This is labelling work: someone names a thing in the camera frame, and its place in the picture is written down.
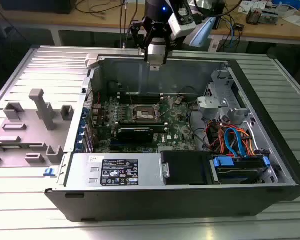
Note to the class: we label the white printed carton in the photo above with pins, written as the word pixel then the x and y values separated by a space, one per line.
pixel 252 6

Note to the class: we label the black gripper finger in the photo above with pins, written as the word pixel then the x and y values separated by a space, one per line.
pixel 140 30
pixel 169 42

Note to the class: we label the thin metal locking lever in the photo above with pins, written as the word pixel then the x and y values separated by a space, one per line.
pixel 130 96
pixel 165 113

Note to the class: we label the hard disk in blue carrier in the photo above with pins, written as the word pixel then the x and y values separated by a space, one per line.
pixel 223 161

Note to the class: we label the silver power supply unit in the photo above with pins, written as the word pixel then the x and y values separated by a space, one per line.
pixel 80 172

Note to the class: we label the blue case latch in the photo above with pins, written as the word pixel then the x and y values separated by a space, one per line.
pixel 49 172

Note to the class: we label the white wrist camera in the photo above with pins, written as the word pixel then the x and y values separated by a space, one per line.
pixel 182 25

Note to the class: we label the grey electronic device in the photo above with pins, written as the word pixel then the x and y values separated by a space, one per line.
pixel 270 17

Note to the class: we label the black computer box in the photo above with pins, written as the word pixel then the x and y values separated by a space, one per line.
pixel 37 6

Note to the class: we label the CPU socket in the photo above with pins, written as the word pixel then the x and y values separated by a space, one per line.
pixel 143 115

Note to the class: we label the silver CPU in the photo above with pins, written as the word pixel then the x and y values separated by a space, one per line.
pixel 155 60

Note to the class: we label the black upright box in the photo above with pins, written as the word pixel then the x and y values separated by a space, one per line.
pixel 220 21

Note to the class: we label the small black box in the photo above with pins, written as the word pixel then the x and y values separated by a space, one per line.
pixel 239 27

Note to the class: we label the finned metal heatsink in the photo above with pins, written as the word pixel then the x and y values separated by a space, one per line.
pixel 253 16

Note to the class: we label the green motherboard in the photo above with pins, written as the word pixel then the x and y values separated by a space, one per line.
pixel 175 120

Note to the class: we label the round coin cell battery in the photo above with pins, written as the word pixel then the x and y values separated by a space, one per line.
pixel 178 101

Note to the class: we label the black RAM stick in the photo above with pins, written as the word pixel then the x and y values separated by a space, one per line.
pixel 140 123

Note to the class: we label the black PC case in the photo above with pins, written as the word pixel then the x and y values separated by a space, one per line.
pixel 140 205

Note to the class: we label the wooden desk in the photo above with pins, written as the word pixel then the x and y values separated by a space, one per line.
pixel 265 32

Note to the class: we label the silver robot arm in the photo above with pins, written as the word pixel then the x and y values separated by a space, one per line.
pixel 202 32

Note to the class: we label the black RAM slot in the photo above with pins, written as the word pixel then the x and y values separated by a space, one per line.
pixel 145 100
pixel 140 95

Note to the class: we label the black expansion slot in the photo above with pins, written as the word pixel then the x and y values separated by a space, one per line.
pixel 130 148

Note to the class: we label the black graphics card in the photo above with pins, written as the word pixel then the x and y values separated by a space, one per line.
pixel 135 135

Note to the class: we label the silver metal disk bay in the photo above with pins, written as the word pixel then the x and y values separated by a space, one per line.
pixel 215 105

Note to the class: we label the blue card clip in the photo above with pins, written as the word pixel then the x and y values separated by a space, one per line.
pixel 78 146
pixel 80 135
pixel 85 113
pixel 82 124

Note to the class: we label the white paper sheets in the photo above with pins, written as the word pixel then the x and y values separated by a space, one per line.
pixel 296 20

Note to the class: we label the grey parts rack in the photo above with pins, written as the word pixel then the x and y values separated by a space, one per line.
pixel 27 140

